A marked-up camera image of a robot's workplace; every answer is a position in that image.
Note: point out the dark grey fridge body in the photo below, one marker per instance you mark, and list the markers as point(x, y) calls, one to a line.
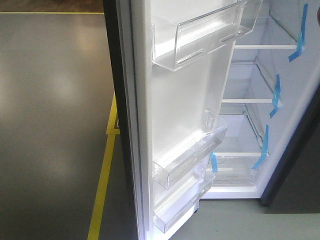
point(272, 80)

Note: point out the fridge door white inside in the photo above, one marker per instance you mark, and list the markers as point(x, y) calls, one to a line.
point(156, 107)

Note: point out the clear door bin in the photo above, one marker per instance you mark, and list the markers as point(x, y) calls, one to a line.
point(184, 30)
point(169, 168)
point(185, 193)

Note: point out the clear lower door bin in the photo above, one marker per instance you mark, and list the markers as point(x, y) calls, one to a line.
point(185, 193)

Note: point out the clear upper door bin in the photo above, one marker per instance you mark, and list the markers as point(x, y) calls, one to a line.
point(184, 30)

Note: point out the red yellow apple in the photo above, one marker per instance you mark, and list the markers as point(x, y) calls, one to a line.
point(318, 16)

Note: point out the clear fridge crisper drawer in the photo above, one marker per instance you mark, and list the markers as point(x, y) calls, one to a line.
point(235, 170)

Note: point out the clear middle door bin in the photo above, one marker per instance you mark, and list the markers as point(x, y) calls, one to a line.
point(169, 168)

